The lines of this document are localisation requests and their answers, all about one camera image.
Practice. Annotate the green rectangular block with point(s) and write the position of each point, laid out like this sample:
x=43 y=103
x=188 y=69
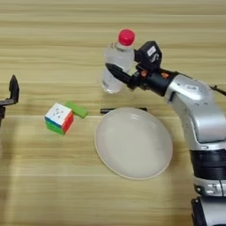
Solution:
x=78 y=109

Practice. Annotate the labelled box on right gripper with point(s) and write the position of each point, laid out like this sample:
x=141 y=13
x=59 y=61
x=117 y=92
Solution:
x=150 y=56

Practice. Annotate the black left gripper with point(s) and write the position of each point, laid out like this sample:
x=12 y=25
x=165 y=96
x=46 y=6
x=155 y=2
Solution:
x=1 y=113

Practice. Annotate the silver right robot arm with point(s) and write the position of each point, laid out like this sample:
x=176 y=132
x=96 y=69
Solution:
x=203 y=117

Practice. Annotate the black marker pen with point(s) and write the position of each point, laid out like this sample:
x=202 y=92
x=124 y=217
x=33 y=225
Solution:
x=106 y=111

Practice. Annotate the clear water bottle red cap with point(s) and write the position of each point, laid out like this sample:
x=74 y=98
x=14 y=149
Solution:
x=117 y=58

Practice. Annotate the white round plate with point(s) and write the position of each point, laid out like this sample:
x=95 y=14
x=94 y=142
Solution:
x=132 y=144

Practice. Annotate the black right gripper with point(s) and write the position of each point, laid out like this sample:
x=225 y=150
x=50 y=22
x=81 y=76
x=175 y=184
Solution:
x=153 y=79

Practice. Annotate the colourful puzzle cube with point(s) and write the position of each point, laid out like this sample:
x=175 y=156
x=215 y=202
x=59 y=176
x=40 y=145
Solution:
x=58 y=116

